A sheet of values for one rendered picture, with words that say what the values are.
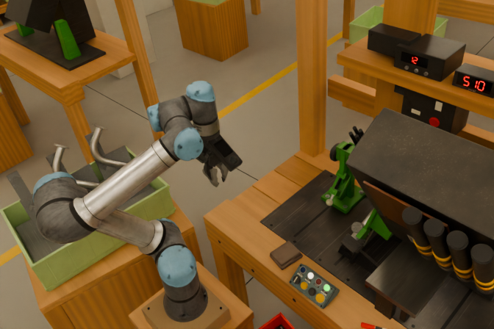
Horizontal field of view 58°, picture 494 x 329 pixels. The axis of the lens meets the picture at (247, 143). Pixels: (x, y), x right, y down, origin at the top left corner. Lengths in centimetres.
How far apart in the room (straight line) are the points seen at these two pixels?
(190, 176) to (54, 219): 232
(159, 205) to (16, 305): 141
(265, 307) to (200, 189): 110
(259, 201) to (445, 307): 81
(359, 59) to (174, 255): 88
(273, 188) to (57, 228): 106
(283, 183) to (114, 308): 92
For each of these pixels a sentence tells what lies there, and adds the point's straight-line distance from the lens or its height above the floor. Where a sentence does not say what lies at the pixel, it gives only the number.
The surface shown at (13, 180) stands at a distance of 204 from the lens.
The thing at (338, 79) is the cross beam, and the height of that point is 128.
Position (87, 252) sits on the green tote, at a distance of 197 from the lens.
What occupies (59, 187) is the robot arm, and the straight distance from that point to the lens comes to 130.
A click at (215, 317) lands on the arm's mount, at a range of 158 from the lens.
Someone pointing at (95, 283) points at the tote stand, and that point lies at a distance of 199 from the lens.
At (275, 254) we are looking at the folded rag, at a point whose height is 93.
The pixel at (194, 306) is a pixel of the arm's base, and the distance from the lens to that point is 155.
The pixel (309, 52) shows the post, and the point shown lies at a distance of 184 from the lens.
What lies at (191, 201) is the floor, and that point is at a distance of 326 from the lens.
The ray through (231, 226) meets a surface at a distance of 183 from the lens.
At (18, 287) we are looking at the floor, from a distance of 323.
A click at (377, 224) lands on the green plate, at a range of 150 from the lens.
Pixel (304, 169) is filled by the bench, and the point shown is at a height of 88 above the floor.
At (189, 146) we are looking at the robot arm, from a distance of 110.
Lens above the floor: 226
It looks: 38 degrees down
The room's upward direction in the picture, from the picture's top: 7 degrees counter-clockwise
